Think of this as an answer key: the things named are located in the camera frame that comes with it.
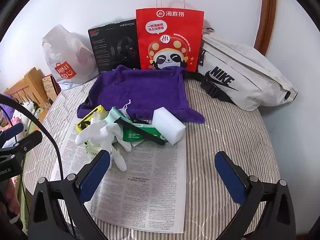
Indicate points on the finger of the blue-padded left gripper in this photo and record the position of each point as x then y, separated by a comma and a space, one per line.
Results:
11, 132
29, 142

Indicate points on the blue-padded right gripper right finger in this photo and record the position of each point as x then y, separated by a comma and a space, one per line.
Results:
236, 181

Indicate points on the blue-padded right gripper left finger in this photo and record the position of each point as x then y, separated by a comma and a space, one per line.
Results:
90, 176

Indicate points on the white work glove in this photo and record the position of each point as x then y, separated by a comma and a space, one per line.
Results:
101, 134

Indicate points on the yellow black pouch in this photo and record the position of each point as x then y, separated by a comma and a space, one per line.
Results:
87, 119

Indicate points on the green tissue pack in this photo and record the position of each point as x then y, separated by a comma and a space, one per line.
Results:
141, 132

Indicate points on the white sponge block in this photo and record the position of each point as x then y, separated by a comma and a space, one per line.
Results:
168, 125

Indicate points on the white mesh drawstring bag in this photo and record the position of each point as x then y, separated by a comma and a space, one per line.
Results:
123, 110

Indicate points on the wooden furniture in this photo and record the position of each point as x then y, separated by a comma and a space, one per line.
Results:
29, 88

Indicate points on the patterned brown box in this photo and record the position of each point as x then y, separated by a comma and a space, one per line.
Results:
51, 87

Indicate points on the newspaper sheet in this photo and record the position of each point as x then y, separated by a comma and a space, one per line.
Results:
150, 194

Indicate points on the white Miniso plastic bag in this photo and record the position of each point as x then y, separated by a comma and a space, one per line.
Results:
69, 60

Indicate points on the purple towel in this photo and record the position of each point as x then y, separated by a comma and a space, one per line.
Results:
144, 91

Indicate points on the white Nike waist bag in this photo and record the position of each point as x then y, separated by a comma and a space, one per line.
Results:
240, 74

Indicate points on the black headset box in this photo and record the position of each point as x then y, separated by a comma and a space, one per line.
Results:
115, 44

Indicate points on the red panda paper bag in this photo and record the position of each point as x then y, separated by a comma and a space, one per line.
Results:
169, 37

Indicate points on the wooden door frame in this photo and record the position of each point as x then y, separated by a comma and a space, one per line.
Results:
267, 16

